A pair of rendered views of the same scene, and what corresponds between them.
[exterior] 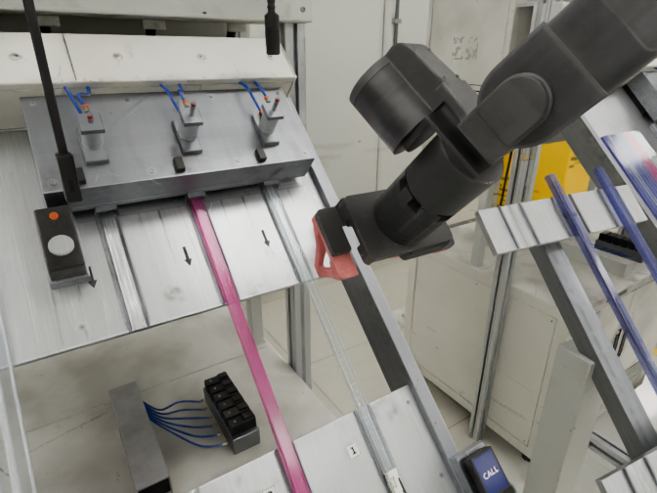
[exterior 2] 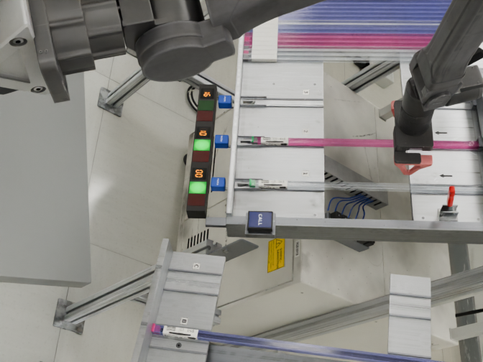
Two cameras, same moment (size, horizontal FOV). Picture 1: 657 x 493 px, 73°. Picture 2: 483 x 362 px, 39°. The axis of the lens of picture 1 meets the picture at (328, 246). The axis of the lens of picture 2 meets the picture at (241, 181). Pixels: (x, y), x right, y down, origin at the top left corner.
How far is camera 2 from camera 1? 1.23 m
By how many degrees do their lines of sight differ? 65
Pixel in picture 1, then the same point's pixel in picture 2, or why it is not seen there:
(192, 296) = not seen: hidden behind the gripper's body
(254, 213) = (465, 175)
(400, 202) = not seen: hidden behind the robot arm
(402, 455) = (290, 197)
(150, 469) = (332, 166)
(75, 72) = not seen: outside the picture
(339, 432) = (317, 170)
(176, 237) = (453, 131)
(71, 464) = (350, 157)
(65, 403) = (388, 180)
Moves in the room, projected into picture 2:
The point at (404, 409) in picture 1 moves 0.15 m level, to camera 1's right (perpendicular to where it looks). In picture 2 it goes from (312, 210) to (282, 254)
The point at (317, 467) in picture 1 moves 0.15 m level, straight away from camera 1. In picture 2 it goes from (306, 154) to (347, 205)
